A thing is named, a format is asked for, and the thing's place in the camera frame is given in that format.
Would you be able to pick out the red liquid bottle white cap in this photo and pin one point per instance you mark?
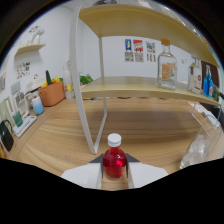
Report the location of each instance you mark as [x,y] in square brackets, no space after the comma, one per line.
[114,161]

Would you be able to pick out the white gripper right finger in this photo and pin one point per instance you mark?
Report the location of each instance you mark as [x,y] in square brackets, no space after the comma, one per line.
[146,173]

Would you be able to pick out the brown door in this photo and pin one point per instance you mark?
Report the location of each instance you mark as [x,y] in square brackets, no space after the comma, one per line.
[216,75]

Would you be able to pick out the teal cup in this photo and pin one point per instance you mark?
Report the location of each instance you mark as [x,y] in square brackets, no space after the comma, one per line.
[18,119]

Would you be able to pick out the white wall shelf figure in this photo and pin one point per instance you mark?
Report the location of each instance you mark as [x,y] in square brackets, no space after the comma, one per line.
[37,33]

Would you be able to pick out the black jug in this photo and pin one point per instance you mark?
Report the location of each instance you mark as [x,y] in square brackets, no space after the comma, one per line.
[6,138]

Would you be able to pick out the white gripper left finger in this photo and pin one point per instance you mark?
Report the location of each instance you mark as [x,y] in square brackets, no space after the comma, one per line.
[83,175]

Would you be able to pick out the two-tier wooden shelf rack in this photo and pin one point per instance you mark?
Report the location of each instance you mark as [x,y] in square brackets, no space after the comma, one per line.
[133,86]

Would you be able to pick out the green bottle black cap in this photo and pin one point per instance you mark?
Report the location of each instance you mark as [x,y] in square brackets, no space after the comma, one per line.
[216,94]

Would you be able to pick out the blue liquid bottle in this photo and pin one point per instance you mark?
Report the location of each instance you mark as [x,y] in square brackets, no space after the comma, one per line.
[207,85]

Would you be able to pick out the clear bottle orange cap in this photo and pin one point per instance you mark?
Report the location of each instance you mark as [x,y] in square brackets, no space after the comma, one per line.
[167,70]

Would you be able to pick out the red wall poster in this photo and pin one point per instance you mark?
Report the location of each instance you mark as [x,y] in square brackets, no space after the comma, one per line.
[138,50]

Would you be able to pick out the white tray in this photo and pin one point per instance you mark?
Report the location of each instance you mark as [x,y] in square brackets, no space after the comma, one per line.
[26,126]

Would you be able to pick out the wooden wall shelf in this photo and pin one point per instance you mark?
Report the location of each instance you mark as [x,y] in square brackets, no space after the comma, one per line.
[30,49]

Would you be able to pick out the white bottle yellow label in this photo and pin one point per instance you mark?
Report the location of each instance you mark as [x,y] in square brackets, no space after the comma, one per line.
[68,87]

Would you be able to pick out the green plant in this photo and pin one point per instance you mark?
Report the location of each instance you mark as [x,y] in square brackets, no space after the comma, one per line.
[86,80]

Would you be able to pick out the clear glass with ice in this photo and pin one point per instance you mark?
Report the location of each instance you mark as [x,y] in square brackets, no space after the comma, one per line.
[200,151]

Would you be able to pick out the blue wall poster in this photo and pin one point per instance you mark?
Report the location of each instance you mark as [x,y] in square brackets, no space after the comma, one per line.
[128,50]

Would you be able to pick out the multicolour wall poster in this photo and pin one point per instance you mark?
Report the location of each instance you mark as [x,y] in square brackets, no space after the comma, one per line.
[150,51]

